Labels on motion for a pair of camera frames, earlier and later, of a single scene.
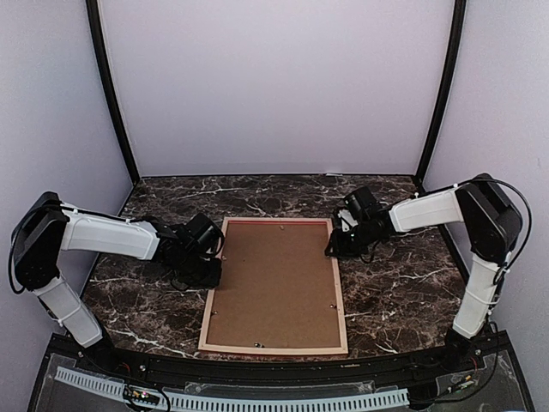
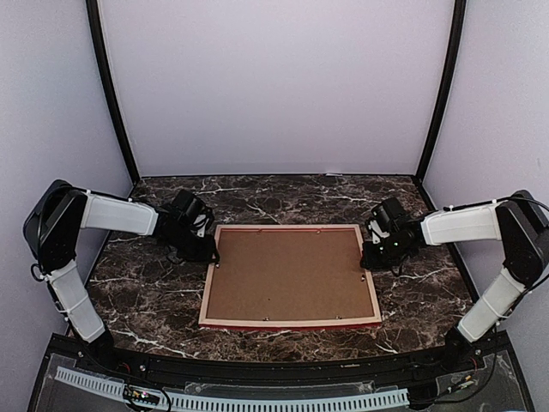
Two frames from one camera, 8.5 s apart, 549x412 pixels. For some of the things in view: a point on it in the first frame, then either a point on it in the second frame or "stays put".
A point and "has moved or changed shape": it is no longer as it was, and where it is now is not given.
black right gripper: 339,248 to 371,260
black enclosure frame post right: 455,45 stays put
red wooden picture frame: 203,346 to 315,324
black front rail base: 479,373 stays put
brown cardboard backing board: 277,287 has moved or changed shape
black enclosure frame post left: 93,11 stays put
